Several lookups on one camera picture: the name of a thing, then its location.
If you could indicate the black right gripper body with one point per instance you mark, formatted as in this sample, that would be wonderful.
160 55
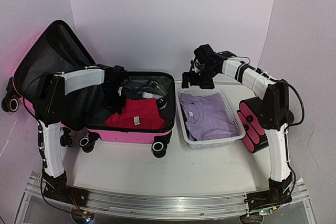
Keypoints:
197 78

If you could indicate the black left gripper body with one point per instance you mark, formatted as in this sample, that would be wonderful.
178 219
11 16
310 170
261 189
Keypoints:
112 100

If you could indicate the white cosmetic tube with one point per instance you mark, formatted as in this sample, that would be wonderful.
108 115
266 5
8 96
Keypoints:
147 95

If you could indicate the white perforated plastic basket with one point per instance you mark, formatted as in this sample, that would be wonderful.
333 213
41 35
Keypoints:
229 108

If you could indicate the red garment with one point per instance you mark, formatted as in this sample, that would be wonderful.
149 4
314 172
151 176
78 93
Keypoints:
137 114

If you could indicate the lilac purple shirt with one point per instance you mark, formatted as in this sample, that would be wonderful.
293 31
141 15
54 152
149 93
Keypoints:
206 118

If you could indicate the pink hard-shell kids suitcase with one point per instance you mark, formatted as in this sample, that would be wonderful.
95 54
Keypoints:
59 49

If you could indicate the pink and black drawer organizer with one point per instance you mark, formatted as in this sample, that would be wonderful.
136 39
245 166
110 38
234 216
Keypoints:
255 137

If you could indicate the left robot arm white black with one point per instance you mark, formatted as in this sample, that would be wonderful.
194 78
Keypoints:
69 101

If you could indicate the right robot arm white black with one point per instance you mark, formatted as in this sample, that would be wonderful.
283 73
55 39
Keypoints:
267 114

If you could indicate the dark round cosmetic compact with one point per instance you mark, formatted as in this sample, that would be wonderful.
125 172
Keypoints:
161 103

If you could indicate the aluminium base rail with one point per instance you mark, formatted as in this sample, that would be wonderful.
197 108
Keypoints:
182 207

